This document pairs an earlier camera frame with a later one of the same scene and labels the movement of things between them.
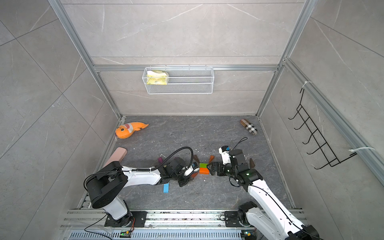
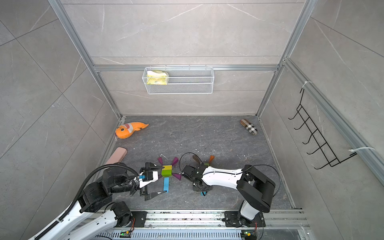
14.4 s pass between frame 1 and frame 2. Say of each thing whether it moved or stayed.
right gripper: moved
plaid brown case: stayed
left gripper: moved
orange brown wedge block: stayed
